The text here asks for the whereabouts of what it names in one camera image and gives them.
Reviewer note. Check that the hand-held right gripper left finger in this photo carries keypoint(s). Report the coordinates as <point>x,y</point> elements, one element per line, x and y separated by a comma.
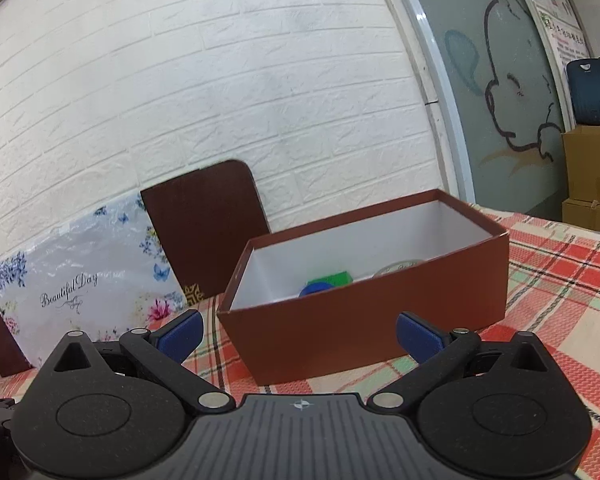
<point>180,337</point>

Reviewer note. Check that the clear tape roll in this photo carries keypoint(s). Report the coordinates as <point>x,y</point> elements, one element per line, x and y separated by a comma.
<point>400,266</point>

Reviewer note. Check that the plaid blanket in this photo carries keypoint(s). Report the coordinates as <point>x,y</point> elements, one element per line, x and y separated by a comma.
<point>555,280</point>

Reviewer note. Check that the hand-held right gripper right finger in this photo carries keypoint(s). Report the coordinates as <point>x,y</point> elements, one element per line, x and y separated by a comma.
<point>420,337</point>

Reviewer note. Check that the blue round object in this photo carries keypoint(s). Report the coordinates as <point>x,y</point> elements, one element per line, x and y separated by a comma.
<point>315,290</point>

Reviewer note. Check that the floral plastic bag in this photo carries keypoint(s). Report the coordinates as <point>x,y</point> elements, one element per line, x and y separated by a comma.
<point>90,280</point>

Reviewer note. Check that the wall poster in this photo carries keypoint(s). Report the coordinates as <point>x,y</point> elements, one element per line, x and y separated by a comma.
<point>555,5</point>

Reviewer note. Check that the brown board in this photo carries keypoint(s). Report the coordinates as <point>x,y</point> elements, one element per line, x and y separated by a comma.
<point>0,335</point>

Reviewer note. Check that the plain green box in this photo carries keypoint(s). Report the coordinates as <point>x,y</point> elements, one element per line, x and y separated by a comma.
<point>335,280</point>

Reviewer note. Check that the brown box lid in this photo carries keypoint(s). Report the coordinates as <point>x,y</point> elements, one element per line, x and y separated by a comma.
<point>205,230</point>

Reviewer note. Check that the brown cardboard box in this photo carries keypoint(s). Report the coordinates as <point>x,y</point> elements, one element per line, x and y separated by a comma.
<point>355,330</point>

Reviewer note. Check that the tan cardboard carton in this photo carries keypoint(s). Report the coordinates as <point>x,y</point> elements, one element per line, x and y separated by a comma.
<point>592,220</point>
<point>592,165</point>

